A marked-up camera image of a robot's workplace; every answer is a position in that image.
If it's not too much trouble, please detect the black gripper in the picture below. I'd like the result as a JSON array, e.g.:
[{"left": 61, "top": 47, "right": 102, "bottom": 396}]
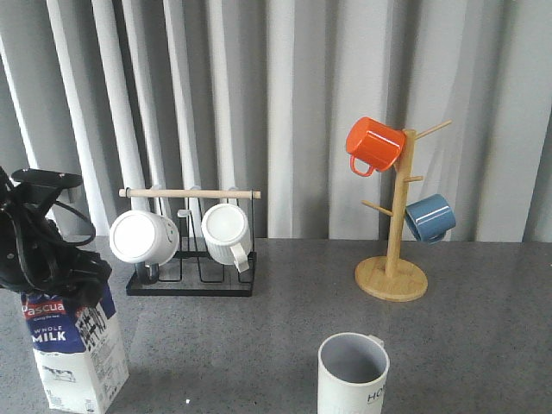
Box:
[{"left": 1, "top": 168, "right": 111, "bottom": 308}]

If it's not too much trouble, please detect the blue white milk carton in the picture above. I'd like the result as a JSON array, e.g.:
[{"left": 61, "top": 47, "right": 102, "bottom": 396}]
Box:
[{"left": 20, "top": 285, "right": 129, "bottom": 413}]

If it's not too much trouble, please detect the white HOME mug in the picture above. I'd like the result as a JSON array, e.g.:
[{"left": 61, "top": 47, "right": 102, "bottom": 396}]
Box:
[{"left": 317, "top": 332, "right": 390, "bottom": 414}]

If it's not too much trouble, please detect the white smiley mug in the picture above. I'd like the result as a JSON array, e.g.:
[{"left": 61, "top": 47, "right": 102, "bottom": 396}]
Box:
[{"left": 110, "top": 210, "right": 179, "bottom": 266}]

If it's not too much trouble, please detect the black mug rack wooden bar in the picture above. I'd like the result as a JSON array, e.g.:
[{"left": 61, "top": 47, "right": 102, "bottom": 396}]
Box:
[{"left": 119, "top": 187, "right": 261, "bottom": 297}]

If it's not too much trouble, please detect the white ribbed mug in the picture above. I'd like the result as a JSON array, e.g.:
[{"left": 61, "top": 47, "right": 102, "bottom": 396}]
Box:
[{"left": 201, "top": 204, "right": 252, "bottom": 273}]

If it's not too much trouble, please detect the grey pleated curtain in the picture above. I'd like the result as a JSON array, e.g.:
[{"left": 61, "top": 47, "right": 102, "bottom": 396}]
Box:
[{"left": 1, "top": 1, "right": 551, "bottom": 242}]

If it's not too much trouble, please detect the wooden mug tree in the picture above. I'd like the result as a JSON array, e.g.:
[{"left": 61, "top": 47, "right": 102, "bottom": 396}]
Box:
[{"left": 354, "top": 120, "right": 452, "bottom": 302}]

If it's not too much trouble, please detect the orange mug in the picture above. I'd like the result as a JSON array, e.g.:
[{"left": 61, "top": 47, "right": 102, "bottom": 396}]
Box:
[{"left": 346, "top": 117, "right": 406, "bottom": 177}]

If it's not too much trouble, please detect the blue mug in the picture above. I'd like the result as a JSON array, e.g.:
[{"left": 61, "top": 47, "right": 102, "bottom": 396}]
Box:
[{"left": 405, "top": 194, "right": 456, "bottom": 244}]

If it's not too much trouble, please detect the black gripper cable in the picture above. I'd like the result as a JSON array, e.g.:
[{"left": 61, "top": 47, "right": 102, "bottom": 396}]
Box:
[{"left": 51, "top": 200, "right": 97, "bottom": 248}]

